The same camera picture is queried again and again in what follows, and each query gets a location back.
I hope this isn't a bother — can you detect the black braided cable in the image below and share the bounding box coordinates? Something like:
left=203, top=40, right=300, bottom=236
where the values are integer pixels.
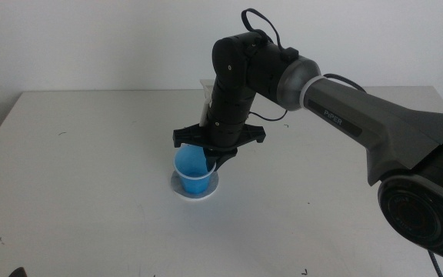
left=426, top=249, right=443, bottom=277

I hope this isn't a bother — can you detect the black looped cable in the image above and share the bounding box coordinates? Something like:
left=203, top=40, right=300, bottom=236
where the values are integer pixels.
left=241, top=8, right=367, bottom=94

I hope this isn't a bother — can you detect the blue plastic cup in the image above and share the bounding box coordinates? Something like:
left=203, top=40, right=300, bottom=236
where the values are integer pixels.
left=172, top=144, right=218, bottom=195

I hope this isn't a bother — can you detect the grey round cup mat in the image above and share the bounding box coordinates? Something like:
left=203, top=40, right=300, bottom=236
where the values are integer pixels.
left=170, top=169, right=220, bottom=202

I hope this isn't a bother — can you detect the thin black cable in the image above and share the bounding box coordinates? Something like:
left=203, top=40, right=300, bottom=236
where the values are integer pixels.
left=248, top=109, right=289, bottom=122

